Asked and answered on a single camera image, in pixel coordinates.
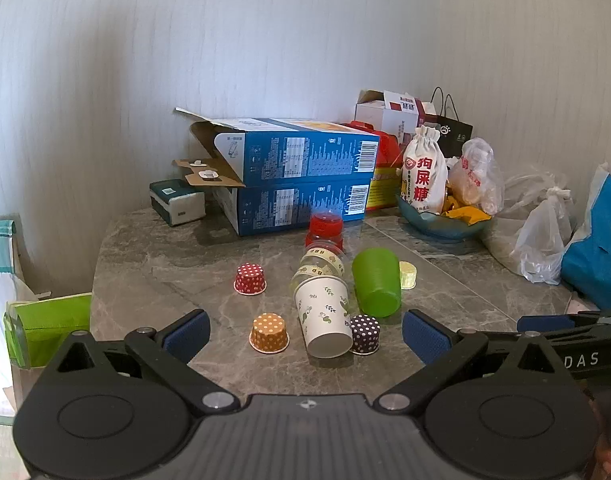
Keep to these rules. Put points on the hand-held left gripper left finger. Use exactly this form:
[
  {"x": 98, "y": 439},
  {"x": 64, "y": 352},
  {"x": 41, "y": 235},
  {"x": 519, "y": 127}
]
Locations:
[{"x": 188, "y": 336}]

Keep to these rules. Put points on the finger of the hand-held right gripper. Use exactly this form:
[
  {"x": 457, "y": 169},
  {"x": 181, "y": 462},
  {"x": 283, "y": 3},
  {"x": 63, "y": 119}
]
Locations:
[{"x": 545, "y": 323}]

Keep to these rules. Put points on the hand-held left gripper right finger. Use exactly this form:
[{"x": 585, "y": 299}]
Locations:
[{"x": 426, "y": 337}]

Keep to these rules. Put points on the white leaf-print paper cup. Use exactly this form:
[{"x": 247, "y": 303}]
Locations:
[{"x": 323, "y": 317}]

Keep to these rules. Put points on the purple polka-dot cupcake cup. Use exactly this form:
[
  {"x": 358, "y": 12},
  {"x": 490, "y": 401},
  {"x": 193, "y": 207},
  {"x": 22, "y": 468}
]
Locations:
[{"x": 364, "y": 335}]

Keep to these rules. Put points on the yellow cupcake cup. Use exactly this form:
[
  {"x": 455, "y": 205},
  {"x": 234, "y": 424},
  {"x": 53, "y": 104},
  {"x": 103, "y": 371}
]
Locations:
[{"x": 408, "y": 274}]

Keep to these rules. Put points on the green plastic cup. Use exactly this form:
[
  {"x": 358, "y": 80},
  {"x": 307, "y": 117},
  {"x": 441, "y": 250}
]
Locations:
[{"x": 376, "y": 282}]

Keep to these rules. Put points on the orange polka-dot cupcake cup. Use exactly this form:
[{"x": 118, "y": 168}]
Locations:
[{"x": 269, "y": 334}]

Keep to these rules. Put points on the red polka-dot cupcake cup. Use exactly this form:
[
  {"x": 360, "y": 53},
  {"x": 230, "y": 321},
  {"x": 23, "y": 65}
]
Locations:
[{"x": 249, "y": 280}]

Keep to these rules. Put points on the clear patterned plastic cup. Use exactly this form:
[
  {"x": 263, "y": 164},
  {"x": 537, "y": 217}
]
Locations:
[{"x": 321, "y": 263}]

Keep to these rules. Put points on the red-topped clear plastic cup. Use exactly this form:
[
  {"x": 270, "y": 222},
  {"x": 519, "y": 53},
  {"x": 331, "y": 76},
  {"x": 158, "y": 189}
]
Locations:
[{"x": 325, "y": 230}]

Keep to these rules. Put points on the knotted clear plastic bag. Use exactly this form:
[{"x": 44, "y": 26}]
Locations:
[{"x": 540, "y": 240}]

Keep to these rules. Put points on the blue shopping bag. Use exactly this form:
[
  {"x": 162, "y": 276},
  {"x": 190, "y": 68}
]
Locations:
[{"x": 598, "y": 255}]

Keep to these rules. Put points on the blue glass bowl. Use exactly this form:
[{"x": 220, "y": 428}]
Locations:
[{"x": 445, "y": 229}]

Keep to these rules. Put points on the yellow snack packet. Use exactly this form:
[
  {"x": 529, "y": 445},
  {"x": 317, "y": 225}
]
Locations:
[{"x": 468, "y": 214}]

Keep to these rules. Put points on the green tissue pack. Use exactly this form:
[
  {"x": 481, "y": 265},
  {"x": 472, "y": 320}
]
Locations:
[{"x": 178, "y": 202}]

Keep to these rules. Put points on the green tissue box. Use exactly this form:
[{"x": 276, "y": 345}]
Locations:
[{"x": 50, "y": 322}]

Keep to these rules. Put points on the clear snack bag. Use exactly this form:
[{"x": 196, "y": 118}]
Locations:
[{"x": 478, "y": 177}]

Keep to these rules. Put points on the red and yellow box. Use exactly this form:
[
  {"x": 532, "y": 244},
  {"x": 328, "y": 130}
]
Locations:
[{"x": 385, "y": 180}]

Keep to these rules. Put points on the closed blue cardboard box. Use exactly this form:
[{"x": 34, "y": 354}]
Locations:
[{"x": 295, "y": 205}]

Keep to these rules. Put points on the black paper bag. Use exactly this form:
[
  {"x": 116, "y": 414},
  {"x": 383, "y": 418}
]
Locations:
[{"x": 455, "y": 135}]

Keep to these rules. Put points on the open blue cardboard box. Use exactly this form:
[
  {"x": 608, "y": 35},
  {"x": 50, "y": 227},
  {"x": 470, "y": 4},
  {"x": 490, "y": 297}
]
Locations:
[{"x": 295, "y": 152}]

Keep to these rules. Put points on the white and red carton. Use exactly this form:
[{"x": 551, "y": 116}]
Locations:
[{"x": 398, "y": 112}]

